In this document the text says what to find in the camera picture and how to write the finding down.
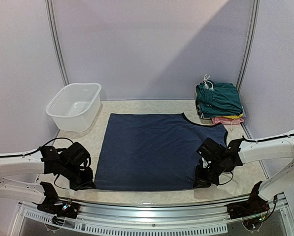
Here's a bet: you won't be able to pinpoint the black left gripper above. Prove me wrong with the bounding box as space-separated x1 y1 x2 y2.
62 162 95 191

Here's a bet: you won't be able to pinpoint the navy blue garment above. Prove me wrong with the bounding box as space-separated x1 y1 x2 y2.
94 114 228 192

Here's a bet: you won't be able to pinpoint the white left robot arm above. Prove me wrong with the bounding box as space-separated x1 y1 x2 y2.
0 143 95 213

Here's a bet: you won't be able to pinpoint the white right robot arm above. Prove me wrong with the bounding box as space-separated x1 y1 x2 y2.
193 130 294 214

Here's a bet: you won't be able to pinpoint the white plastic laundry basket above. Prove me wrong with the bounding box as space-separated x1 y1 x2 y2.
45 83 101 132

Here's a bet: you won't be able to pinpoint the pink folded garment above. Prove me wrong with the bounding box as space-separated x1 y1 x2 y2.
211 117 244 126

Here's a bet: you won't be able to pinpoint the black white patterned garment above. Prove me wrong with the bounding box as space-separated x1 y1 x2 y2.
196 103 205 119

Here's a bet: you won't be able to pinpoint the yellow folded shorts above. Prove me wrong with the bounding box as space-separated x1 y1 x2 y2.
225 114 243 119

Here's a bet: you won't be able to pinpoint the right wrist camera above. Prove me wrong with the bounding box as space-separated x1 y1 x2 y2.
196 138 226 162

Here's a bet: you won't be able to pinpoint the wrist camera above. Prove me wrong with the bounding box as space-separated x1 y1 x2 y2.
67 142 91 169
196 138 226 162

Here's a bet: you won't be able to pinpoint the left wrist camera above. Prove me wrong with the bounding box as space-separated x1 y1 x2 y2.
67 142 91 169

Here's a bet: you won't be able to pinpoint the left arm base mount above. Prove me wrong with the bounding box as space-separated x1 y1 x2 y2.
36 181 80 226

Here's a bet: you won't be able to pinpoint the aluminium front rail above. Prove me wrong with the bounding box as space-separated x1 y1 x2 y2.
11 194 294 236

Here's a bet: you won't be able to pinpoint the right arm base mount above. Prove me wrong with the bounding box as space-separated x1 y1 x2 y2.
226 181 278 231

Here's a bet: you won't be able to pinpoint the right aluminium frame post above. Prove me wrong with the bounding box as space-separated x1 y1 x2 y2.
236 0 260 92

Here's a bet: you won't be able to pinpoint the aluminium frame post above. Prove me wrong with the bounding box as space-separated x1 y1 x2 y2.
236 0 260 92
45 0 69 86

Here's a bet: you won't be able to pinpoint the left aluminium frame post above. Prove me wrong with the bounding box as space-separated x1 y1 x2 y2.
45 0 69 86

